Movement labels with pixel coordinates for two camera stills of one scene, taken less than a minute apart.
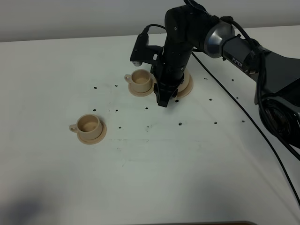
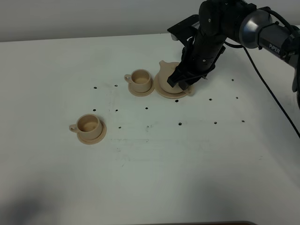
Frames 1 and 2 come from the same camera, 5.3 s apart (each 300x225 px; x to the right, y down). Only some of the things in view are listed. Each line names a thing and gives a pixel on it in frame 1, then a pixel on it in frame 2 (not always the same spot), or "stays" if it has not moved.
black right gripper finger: x=163 y=94 -> x=181 y=72
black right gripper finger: x=176 y=92 -> x=184 y=84
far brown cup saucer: x=142 y=94 stays
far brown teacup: x=140 y=79 stays
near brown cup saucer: x=95 y=141 stays
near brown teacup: x=88 y=126 stays
